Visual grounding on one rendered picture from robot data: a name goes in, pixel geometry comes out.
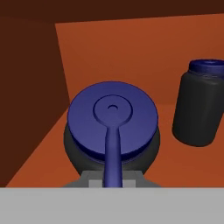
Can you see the brown wooden open cabinet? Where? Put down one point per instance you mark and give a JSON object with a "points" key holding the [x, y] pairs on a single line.
{"points": [[122, 49]]}

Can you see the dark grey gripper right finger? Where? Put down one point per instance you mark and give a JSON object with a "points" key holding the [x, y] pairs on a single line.
{"points": [[134, 179]]}

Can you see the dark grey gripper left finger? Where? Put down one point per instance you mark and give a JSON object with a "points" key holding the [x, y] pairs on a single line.
{"points": [[90, 179]]}

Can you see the black water bottle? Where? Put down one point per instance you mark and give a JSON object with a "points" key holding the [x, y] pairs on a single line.
{"points": [[116, 128], [196, 110]]}

